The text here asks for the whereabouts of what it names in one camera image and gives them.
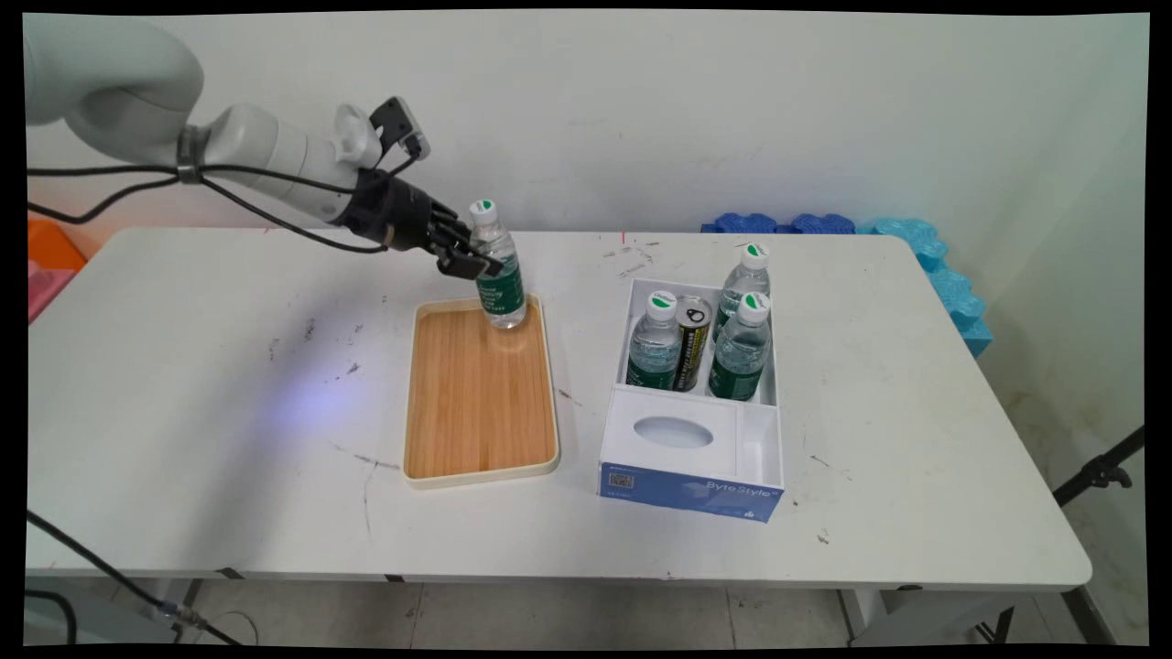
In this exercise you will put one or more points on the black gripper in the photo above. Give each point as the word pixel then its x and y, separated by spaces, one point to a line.
pixel 394 212

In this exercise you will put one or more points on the clear water bottle green label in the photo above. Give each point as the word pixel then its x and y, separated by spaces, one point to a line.
pixel 743 279
pixel 654 346
pixel 738 357
pixel 502 288

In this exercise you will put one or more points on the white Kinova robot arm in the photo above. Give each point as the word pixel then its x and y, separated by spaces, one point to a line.
pixel 137 96

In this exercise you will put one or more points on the wooden tray with cream rim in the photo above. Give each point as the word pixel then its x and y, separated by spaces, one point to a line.
pixel 480 403

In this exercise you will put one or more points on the black and yellow drink can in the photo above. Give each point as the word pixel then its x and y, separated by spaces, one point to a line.
pixel 693 348

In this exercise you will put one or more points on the dark blue foam mat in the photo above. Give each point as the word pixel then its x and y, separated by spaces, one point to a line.
pixel 746 223
pixel 822 223

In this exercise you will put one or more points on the white and blue cardboard box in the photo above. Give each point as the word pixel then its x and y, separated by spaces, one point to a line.
pixel 687 458

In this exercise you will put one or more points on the orange foam block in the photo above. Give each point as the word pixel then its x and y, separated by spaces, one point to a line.
pixel 50 245

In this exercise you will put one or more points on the pink foam block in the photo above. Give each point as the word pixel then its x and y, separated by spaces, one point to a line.
pixel 44 288

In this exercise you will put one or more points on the light blue foam mat stack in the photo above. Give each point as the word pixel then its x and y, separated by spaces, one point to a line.
pixel 948 284

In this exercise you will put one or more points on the black tripod stand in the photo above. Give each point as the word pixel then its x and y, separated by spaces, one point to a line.
pixel 1099 471

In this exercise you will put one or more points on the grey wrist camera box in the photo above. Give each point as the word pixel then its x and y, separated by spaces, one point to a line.
pixel 401 124

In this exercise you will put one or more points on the grey table leg frame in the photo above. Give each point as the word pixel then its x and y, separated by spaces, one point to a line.
pixel 916 613
pixel 183 599

